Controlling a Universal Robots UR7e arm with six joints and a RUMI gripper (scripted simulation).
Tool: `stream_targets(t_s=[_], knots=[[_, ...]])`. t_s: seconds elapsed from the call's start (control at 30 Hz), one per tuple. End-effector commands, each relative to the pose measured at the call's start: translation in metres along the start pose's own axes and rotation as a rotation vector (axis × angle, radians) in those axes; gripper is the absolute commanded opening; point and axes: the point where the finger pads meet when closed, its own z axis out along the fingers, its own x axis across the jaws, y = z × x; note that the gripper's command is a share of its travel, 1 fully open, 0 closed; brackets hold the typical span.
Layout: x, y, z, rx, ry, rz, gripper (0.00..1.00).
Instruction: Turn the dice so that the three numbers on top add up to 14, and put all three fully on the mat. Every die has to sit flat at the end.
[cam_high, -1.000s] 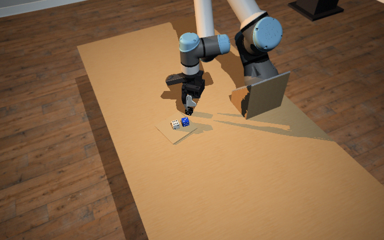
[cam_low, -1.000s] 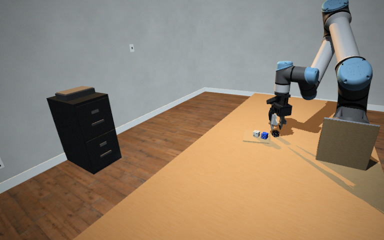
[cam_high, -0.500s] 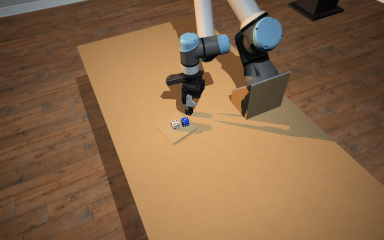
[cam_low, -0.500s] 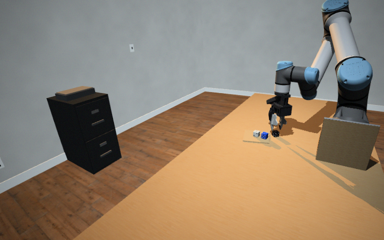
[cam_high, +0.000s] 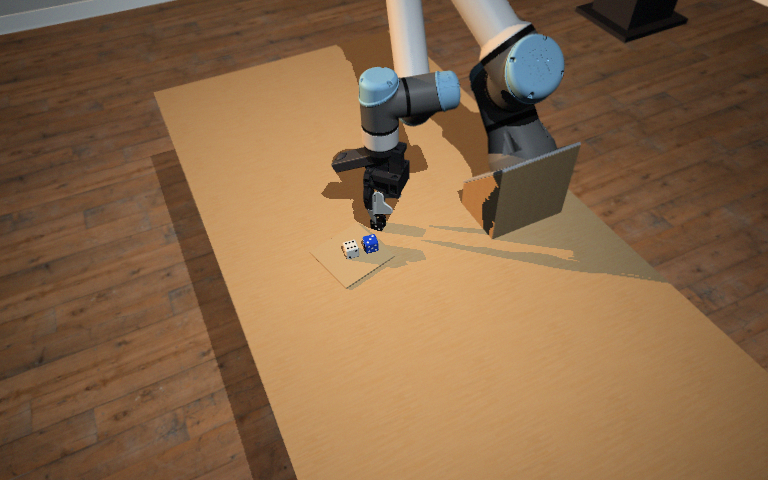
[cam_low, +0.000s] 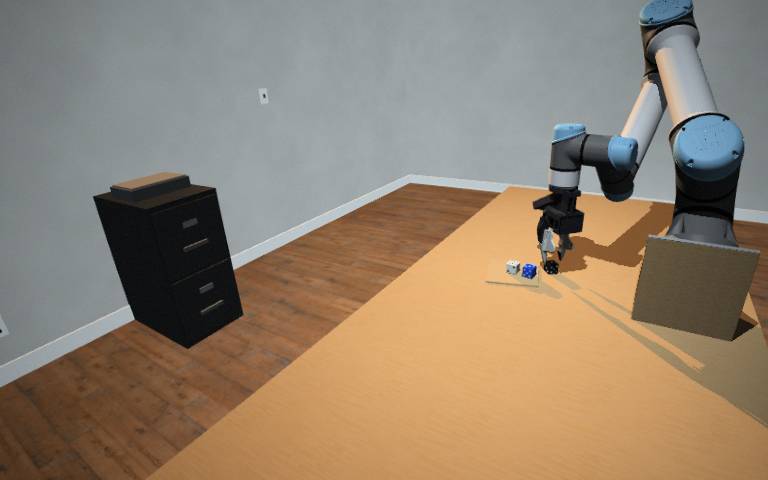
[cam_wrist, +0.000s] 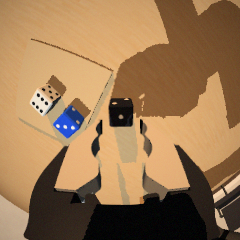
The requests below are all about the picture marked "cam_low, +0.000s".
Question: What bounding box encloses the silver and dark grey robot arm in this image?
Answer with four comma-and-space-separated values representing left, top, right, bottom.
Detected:
548, 0, 745, 247

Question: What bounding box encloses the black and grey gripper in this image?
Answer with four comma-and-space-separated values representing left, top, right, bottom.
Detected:
537, 185, 584, 263

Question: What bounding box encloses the white die with black pips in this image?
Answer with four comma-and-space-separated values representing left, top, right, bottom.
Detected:
506, 260, 520, 275

